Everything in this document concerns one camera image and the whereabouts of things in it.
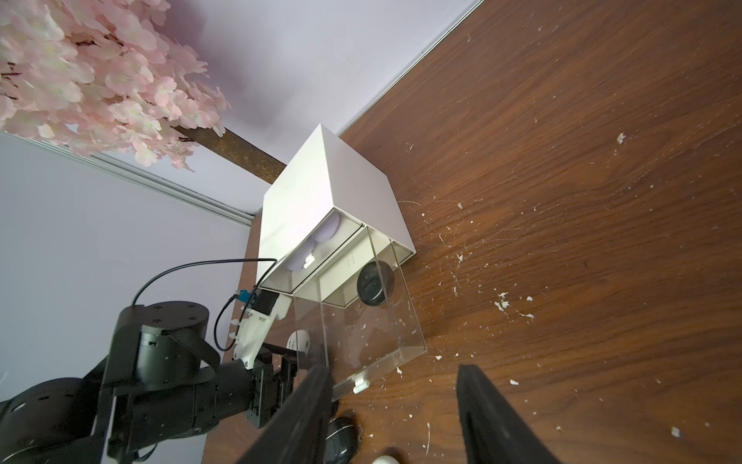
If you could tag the white round earphone case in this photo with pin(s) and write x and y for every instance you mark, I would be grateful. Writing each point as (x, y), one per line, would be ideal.
(386, 459)
(299, 341)

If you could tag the white round earphone case bottom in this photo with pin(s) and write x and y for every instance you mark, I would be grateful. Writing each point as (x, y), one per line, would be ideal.
(386, 459)

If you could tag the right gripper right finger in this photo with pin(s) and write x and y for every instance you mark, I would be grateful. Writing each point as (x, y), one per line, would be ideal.
(492, 430)

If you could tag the purple earphone case top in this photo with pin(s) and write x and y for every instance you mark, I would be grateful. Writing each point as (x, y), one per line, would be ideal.
(327, 229)

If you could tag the white round earphone case top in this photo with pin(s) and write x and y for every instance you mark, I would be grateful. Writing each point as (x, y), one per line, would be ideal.
(299, 341)

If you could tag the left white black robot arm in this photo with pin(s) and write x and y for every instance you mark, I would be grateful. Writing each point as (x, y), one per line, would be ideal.
(160, 381)

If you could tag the pink blossom artificial tree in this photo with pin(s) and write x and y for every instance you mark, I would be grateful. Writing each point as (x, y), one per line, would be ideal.
(99, 76)

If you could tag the black earphone case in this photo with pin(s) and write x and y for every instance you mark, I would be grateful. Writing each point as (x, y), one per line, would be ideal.
(375, 283)
(342, 442)

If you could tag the purple earphone case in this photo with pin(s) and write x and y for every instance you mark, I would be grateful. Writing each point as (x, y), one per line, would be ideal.
(297, 259)
(327, 229)

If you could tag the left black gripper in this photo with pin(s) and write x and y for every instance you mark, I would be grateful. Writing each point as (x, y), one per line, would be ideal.
(271, 387)

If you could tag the clear drawer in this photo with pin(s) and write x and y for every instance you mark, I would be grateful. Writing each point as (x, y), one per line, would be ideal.
(358, 344)

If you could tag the white three-drawer cabinet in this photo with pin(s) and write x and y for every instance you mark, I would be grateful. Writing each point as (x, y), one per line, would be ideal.
(325, 175)

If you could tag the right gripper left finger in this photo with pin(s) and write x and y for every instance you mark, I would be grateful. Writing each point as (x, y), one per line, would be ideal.
(298, 432)

